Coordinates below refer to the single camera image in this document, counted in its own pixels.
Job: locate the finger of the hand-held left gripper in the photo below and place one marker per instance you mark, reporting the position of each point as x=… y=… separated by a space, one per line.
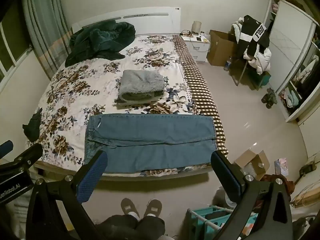
x=30 y=153
x=6 y=148

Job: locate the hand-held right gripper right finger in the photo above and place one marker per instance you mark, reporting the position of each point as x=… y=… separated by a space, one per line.
x=226 y=177

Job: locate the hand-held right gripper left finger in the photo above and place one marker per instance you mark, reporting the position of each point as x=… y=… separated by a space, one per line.
x=92 y=177

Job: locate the blue denim pants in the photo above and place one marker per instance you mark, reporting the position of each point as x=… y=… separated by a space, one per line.
x=150 y=135

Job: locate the small dark green cloth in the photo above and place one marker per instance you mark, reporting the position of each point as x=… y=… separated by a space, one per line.
x=33 y=127

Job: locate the small open cardboard box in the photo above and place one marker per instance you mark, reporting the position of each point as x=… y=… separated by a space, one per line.
x=246 y=158

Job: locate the person's left grey slipper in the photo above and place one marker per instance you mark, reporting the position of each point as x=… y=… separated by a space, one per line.
x=128 y=206

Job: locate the person's grey slipper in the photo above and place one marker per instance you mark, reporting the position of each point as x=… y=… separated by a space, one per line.
x=153 y=207
x=128 y=206

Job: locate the teal and white rack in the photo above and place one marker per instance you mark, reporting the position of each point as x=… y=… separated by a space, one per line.
x=200 y=220

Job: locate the pink packet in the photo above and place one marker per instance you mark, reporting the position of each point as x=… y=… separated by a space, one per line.
x=281 y=166

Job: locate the person's legs in black trousers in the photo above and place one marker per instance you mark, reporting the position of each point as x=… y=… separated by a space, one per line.
x=130 y=227

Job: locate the brown cloth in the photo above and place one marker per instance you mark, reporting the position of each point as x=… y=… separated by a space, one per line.
x=288 y=185

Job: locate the person's right grey slipper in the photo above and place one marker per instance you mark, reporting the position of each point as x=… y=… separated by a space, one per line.
x=153 y=207

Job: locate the brown checkered sheet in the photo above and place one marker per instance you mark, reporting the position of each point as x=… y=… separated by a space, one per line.
x=200 y=90

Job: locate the pair of olive shoes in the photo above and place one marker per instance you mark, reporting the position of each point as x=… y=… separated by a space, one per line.
x=271 y=97

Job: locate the white framed window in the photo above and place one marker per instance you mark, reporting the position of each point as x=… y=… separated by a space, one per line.
x=10 y=50

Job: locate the grey fluffy folded garment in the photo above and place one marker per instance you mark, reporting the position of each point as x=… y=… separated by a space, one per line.
x=140 y=82

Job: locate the plastic water bottle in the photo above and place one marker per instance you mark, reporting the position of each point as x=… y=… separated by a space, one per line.
x=227 y=65

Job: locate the wooden chair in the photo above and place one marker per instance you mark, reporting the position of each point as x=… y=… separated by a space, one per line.
x=246 y=66

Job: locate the white nightstand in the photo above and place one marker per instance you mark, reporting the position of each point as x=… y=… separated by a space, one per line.
x=200 y=52

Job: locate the large brown cardboard box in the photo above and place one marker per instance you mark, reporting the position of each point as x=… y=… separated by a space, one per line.
x=220 y=47

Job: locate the bed with floral sheet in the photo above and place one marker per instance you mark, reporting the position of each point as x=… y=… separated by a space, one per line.
x=150 y=60

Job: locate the dark green blanket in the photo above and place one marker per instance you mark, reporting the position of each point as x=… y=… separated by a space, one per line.
x=100 y=40

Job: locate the pale green curtain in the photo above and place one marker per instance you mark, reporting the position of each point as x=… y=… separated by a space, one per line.
x=42 y=17

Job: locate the white wardrobe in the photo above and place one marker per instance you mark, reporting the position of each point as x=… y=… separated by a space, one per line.
x=287 y=42

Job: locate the white table lamp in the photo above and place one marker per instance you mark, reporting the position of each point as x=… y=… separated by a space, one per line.
x=197 y=26

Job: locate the white headboard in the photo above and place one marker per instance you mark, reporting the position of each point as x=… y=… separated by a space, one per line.
x=150 y=21

